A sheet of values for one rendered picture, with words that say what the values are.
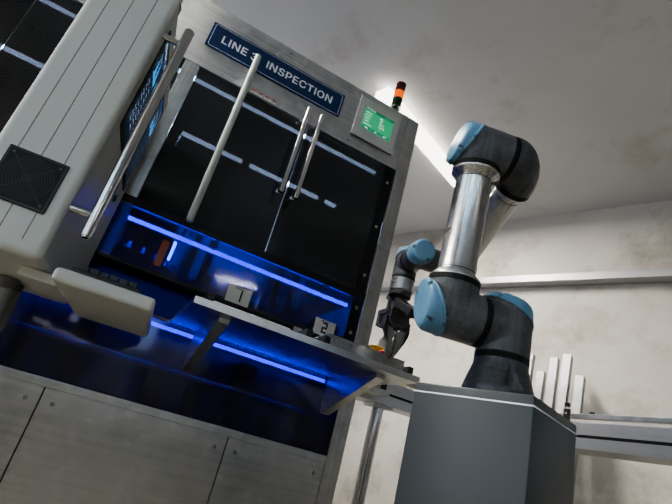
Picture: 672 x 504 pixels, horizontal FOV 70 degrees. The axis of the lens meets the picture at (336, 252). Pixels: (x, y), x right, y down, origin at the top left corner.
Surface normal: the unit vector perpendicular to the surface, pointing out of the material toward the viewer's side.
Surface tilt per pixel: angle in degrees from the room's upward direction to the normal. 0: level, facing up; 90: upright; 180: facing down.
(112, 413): 90
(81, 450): 90
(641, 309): 90
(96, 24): 90
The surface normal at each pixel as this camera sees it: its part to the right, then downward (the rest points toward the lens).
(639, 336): -0.62, -0.45
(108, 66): 0.37, -0.28
